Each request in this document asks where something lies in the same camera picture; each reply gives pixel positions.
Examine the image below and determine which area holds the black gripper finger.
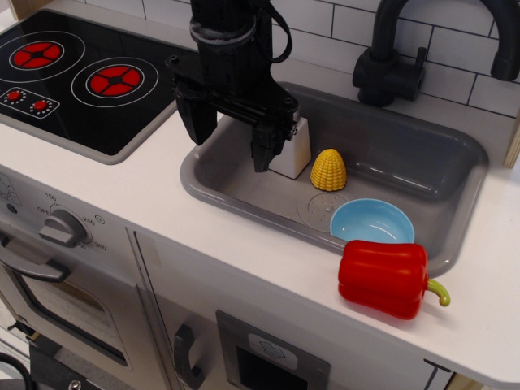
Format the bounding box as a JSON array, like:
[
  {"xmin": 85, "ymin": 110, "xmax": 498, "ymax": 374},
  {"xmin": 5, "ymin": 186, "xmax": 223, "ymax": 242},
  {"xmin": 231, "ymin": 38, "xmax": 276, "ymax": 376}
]
[
  {"xmin": 175, "ymin": 83, "xmax": 217, "ymax": 145},
  {"xmin": 251, "ymin": 124, "xmax": 285, "ymax": 172}
]

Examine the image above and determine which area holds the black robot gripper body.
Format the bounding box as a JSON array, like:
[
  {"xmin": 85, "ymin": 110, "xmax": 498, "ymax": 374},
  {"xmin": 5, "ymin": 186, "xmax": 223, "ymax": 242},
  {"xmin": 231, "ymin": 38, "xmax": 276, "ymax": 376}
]
[{"xmin": 166, "ymin": 24, "xmax": 298, "ymax": 140}]

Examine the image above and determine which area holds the yellow toy corn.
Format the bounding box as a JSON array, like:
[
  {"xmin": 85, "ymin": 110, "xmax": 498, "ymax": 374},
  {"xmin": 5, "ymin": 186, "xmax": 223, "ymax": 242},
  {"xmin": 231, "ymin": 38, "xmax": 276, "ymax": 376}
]
[{"xmin": 310, "ymin": 149, "xmax": 348, "ymax": 192}]

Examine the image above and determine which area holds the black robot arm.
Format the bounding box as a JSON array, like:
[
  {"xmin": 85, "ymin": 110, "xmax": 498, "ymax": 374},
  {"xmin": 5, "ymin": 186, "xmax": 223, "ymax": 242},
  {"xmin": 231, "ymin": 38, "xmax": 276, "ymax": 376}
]
[{"xmin": 167, "ymin": 1, "xmax": 299, "ymax": 172}]

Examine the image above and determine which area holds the light blue bowl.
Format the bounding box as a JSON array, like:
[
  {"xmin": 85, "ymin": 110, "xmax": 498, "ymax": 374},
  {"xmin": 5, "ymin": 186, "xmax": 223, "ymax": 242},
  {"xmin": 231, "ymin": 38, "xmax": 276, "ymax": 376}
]
[{"xmin": 329, "ymin": 198, "xmax": 415, "ymax": 244}]

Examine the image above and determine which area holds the grey toy sink basin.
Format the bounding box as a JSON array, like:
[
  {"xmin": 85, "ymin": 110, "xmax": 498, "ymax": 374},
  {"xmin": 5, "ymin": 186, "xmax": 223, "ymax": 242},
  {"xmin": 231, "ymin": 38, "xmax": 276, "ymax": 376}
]
[{"xmin": 180, "ymin": 83, "xmax": 489, "ymax": 276}]

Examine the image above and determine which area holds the white salt shaker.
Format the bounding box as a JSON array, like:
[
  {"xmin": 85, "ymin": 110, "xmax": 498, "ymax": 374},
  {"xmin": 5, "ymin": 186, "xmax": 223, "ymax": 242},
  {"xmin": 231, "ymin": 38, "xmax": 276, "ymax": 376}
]
[{"xmin": 269, "ymin": 117, "xmax": 311, "ymax": 180}]

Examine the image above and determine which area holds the black toy stovetop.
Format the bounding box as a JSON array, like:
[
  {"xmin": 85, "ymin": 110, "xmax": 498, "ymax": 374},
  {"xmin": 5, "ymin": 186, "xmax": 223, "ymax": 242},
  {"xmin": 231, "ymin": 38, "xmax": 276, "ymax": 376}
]
[{"xmin": 1, "ymin": 11, "xmax": 183, "ymax": 165}]

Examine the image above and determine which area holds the dark grey toy faucet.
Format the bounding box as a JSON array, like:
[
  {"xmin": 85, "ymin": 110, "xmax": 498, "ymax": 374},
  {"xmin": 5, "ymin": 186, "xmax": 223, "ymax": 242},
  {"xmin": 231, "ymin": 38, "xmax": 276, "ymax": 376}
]
[{"xmin": 353, "ymin": 0, "xmax": 519, "ymax": 107}]

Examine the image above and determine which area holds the grey oven knob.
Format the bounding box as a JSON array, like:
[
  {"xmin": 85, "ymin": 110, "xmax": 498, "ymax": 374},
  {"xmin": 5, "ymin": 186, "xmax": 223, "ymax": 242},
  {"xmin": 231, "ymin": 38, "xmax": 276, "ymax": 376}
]
[{"xmin": 39, "ymin": 209, "xmax": 87, "ymax": 248}]

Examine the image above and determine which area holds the red toy bell pepper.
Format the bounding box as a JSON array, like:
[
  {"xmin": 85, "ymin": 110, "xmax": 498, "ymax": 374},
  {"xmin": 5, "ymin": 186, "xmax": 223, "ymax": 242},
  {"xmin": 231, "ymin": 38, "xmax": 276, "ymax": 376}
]
[{"xmin": 338, "ymin": 240, "xmax": 451, "ymax": 320}]

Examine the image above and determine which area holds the grey dishwasher panel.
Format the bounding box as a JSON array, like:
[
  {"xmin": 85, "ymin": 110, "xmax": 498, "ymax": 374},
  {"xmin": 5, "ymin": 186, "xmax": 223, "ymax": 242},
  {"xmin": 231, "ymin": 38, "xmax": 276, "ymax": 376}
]
[{"xmin": 216, "ymin": 310, "xmax": 331, "ymax": 390}]

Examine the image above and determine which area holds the toy oven door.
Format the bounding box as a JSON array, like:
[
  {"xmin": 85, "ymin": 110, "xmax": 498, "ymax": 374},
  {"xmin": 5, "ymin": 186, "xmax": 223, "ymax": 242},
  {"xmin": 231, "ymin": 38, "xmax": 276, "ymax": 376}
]
[{"xmin": 0, "ymin": 227, "xmax": 163, "ymax": 390}]

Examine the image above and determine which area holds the black cable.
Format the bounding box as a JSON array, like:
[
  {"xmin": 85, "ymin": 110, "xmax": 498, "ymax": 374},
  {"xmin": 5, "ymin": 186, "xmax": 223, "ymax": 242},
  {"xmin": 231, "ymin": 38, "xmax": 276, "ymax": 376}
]
[{"xmin": 259, "ymin": 0, "xmax": 293, "ymax": 64}]

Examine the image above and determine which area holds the grey oven door handle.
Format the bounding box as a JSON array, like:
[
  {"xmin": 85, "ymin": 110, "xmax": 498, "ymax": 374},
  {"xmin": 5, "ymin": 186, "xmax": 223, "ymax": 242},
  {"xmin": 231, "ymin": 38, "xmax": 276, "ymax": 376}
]
[{"xmin": 1, "ymin": 232, "xmax": 71, "ymax": 283}]

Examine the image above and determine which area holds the grey cabinet door handle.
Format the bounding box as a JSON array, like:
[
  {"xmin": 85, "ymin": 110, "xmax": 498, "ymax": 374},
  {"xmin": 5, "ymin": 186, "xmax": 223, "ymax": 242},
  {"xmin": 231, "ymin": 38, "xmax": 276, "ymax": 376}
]
[{"xmin": 173, "ymin": 324, "xmax": 205, "ymax": 390}]

